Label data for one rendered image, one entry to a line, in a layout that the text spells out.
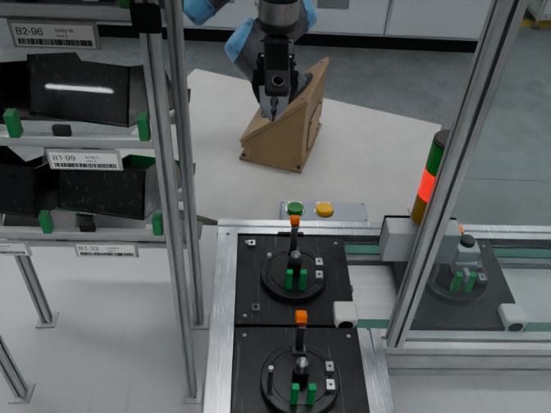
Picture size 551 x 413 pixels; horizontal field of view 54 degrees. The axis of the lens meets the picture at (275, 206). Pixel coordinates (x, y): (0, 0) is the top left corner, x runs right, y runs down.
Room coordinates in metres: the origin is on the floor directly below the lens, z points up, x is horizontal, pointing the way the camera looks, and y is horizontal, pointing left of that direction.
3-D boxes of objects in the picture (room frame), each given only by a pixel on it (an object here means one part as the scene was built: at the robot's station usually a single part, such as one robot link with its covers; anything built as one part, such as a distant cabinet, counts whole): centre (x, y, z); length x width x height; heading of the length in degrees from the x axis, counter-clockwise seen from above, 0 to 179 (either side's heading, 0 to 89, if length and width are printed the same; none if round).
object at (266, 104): (0.97, 0.03, 1.27); 0.06 x 0.03 x 0.09; 3
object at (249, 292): (0.75, -0.05, 1.01); 0.24 x 0.24 x 0.13; 4
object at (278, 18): (0.97, 0.02, 1.45); 0.08 x 0.08 x 0.05
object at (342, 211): (0.97, -0.12, 0.93); 0.21 x 0.07 x 0.06; 94
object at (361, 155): (1.34, 0.00, 0.84); 0.90 x 0.70 x 0.03; 72
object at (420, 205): (0.64, -0.24, 1.28); 0.05 x 0.05 x 0.05
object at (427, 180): (0.64, -0.24, 1.33); 0.05 x 0.05 x 0.05
